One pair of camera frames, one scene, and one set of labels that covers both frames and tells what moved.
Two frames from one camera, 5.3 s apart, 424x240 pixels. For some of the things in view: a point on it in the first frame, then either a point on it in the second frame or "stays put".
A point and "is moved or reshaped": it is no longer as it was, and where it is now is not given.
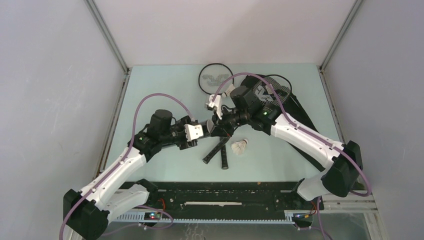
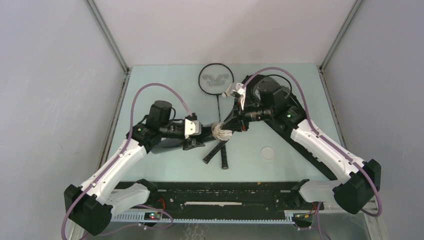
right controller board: (302, 217) stays put
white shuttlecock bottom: (238, 147) is moved or reshaped
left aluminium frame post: (94, 10) stays put
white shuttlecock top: (227, 92) stays put
